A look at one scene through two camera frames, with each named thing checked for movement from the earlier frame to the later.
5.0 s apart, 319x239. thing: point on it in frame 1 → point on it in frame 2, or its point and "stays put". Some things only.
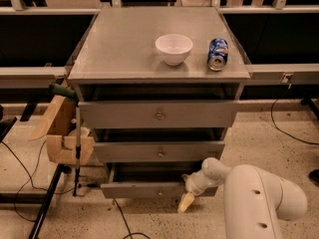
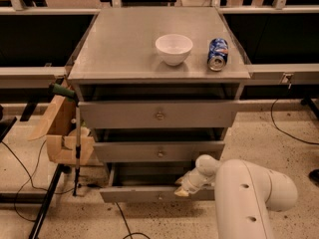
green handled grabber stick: [71, 95] stays put
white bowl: [173, 48] stays put
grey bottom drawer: [150, 180] stays put
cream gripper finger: [185, 177] → [179, 181]
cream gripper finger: [186, 201] → [181, 192]
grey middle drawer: [159, 151] stays put
